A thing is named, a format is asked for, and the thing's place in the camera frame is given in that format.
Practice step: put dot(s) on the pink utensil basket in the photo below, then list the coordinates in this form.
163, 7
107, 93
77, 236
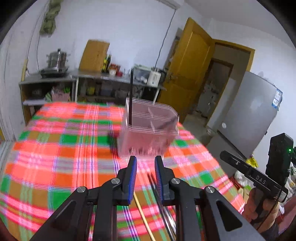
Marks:
142, 139

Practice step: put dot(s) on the wooden cutting board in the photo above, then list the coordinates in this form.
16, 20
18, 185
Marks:
93, 56

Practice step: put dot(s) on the small pink basket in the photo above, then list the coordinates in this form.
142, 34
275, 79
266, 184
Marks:
58, 95

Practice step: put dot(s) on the grey refrigerator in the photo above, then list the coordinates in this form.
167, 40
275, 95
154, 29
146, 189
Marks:
251, 113

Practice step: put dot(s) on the dark sauce bottle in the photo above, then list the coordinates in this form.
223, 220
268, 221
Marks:
108, 63

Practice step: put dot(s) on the induction cooker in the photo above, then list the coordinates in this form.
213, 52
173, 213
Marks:
53, 72

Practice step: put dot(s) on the light wooden chopstick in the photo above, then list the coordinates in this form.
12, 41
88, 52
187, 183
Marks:
143, 217

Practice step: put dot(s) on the steel steamer pot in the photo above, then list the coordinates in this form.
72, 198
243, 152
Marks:
57, 59

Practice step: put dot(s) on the red lidded jar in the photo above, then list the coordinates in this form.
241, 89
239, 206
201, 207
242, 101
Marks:
113, 69

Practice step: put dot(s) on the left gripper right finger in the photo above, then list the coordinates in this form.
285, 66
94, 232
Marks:
165, 188

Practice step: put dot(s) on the plaid tablecloth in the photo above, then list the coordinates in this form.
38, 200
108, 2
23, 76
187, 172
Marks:
67, 145

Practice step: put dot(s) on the white electric kettle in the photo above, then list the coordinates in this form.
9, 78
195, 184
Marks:
155, 77

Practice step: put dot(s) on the air conditioner unit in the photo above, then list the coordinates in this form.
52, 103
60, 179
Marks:
174, 4

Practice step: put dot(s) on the yellow wooden door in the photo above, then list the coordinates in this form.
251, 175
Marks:
187, 69

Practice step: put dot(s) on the wooden side shelf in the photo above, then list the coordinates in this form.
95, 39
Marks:
37, 91

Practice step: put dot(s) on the steel kitchen table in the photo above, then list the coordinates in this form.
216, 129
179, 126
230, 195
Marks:
77, 74

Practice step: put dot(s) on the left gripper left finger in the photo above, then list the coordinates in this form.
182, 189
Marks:
127, 177

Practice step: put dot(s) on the green hanging cloth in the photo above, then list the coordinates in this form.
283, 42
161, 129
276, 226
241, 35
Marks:
49, 25

